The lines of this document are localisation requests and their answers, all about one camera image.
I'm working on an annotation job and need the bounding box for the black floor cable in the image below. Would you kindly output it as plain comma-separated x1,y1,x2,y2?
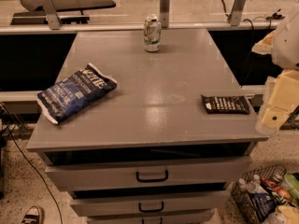
0,105,64,224

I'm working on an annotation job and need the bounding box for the left grey metal post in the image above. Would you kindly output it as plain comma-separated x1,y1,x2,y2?
40,0,61,30

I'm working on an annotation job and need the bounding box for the bottom grey drawer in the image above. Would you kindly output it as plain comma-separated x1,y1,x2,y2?
87,209,214,224

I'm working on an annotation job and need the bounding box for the grey drawer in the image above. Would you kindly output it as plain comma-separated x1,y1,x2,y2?
70,190,230,217
46,156,251,191
87,209,214,224

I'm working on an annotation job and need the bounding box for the black rxbar chocolate bar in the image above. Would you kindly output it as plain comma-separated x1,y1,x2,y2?
201,95,250,115

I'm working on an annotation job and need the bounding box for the green packet in basket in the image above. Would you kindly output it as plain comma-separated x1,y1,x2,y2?
281,174,299,204

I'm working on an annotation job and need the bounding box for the black white sneaker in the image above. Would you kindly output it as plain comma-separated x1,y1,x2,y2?
21,206,44,224

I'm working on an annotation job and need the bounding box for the clear plastic water bottle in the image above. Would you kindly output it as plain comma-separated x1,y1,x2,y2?
246,175,266,193

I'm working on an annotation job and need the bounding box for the grey metal post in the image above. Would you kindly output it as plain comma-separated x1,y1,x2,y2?
160,0,170,28
40,0,61,30
228,0,247,26

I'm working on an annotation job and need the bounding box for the blue Kettle chips bag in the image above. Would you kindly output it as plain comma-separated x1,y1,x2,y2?
36,63,117,124

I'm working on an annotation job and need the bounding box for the top grey drawer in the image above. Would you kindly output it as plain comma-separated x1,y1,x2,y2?
46,156,251,191

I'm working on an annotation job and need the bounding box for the blue snack bag in basket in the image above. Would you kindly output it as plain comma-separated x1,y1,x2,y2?
249,193,276,221

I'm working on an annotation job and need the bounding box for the right grey metal post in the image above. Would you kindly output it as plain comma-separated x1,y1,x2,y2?
228,0,247,26

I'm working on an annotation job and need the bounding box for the red snack packet in basket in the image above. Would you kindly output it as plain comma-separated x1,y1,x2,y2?
261,177,292,202

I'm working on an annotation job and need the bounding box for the middle grey drawer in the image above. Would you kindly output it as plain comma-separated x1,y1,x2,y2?
70,190,230,217

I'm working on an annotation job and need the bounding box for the middle grey metal post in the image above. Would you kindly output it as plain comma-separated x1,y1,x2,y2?
160,0,170,28

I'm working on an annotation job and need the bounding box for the black cable on rail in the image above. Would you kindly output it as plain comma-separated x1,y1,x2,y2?
218,0,286,86

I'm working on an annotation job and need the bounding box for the grey drawer cabinet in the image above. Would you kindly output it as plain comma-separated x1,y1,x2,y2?
25,28,270,224

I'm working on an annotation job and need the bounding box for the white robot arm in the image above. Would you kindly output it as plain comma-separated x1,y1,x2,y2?
251,4,299,135

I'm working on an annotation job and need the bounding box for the wire basket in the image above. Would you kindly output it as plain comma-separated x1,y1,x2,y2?
231,164,288,224

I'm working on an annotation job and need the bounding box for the white green 7up can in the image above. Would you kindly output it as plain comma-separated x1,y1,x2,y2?
143,14,162,52

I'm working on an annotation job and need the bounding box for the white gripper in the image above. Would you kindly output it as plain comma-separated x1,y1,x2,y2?
251,31,299,135

